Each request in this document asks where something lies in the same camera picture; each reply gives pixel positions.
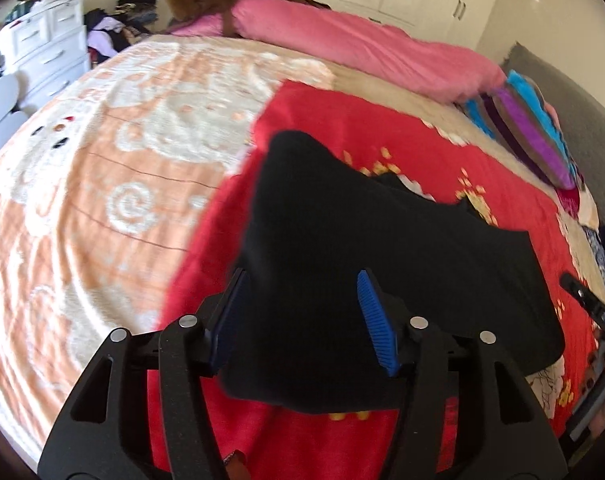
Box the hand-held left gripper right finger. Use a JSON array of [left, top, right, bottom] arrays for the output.
[[357, 270, 569, 480]]

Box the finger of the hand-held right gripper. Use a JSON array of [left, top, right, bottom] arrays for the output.
[[560, 272, 605, 323]]

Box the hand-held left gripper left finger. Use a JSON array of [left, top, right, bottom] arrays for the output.
[[37, 267, 250, 480]]

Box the black long-sleeve shirt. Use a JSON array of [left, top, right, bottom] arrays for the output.
[[217, 130, 566, 416]]

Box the pile of dark clothes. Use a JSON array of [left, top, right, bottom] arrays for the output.
[[85, 0, 163, 61]]

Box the dark blue patterned cloth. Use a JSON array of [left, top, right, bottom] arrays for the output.
[[580, 222, 605, 306]]

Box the maroon velvet cloth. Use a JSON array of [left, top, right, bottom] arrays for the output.
[[555, 187, 586, 221]]

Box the grey quilted headboard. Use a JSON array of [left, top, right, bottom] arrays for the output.
[[500, 42, 605, 241]]

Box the striped plush pillow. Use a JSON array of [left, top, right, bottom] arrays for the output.
[[465, 70, 583, 191]]

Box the peach and white patterned blanket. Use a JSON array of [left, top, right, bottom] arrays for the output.
[[0, 35, 338, 466]]

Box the red floral blanket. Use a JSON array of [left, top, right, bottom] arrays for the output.
[[147, 80, 605, 480]]

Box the pink quilt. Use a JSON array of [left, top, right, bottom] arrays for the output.
[[170, 0, 508, 103]]

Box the white drawer cabinet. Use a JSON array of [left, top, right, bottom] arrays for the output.
[[0, 0, 90, 116]]

